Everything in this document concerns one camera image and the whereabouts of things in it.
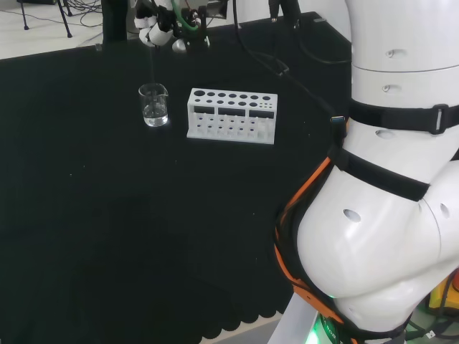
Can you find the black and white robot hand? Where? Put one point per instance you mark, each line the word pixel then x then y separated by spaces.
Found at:
pixel 157 36

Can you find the clear glass beaker with water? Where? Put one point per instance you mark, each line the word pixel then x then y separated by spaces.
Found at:
pixel 155 118

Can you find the white test tube rack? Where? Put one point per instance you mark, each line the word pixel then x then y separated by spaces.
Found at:
pixel 229 136

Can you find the person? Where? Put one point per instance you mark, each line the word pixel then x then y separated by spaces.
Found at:
pixel 114 21

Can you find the clear cloth clip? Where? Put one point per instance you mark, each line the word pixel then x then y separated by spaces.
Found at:
pixel 98 47

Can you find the dark tripod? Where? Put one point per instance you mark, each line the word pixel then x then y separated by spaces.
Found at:
pixel 68 28

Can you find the black bench cloth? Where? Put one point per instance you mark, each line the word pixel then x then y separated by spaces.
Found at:
pixel 143 215

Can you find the yellow stop button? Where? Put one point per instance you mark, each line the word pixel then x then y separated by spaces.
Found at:
pixel 439 297

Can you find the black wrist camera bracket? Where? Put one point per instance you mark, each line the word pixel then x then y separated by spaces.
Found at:
pixel 201 28

